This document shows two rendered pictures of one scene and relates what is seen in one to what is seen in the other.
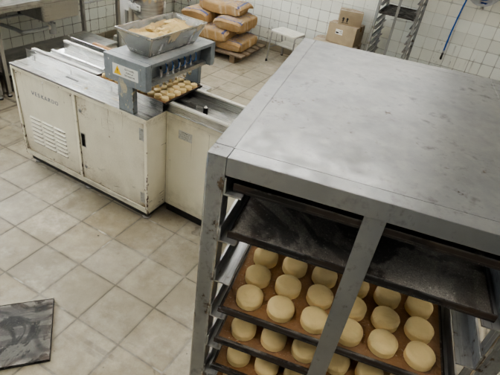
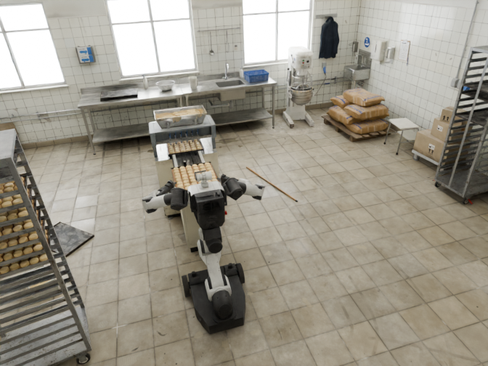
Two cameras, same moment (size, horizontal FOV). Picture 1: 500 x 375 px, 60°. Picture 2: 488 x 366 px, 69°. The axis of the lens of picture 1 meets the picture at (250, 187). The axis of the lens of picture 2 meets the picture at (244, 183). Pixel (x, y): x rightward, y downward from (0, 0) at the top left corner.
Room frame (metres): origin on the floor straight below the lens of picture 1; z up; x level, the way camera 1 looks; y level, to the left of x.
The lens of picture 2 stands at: (0.90, -2.69, 2.63)
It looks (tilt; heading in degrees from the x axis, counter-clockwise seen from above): 31 degrees down; 51
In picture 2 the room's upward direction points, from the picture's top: 2 degrees counter-clockwise
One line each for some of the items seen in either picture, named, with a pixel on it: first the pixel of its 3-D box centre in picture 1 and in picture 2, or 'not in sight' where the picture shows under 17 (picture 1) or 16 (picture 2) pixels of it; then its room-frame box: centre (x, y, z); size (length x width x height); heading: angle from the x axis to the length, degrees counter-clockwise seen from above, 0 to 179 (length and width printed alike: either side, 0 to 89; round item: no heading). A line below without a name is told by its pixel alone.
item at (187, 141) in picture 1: (219, 169); (194, 200); (2.55, 0.23, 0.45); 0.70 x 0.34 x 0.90; 65
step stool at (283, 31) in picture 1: (288, 47); (404, 135); (6.32, -0.23, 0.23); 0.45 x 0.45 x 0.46; 58
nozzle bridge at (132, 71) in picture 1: (163, 71); (183, 137); (2.76, 0.69, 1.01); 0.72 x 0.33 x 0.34; 155
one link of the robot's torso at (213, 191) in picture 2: not in sight; (208, 204); (2.10, -0.76, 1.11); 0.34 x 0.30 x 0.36; 156
